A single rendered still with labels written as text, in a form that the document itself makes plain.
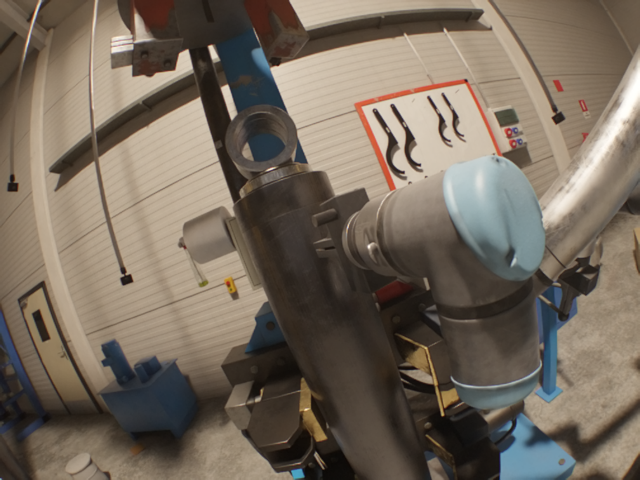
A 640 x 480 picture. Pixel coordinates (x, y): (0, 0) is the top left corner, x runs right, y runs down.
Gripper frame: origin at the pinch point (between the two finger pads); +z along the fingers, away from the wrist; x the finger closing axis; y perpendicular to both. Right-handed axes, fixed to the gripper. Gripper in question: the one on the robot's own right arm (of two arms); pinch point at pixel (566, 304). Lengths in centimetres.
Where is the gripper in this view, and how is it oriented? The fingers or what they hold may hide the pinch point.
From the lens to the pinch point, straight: 81.7
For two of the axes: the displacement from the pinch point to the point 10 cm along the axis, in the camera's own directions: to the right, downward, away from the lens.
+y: 9.3, -3.6, 0.1
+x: -1.5, -3.5, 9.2
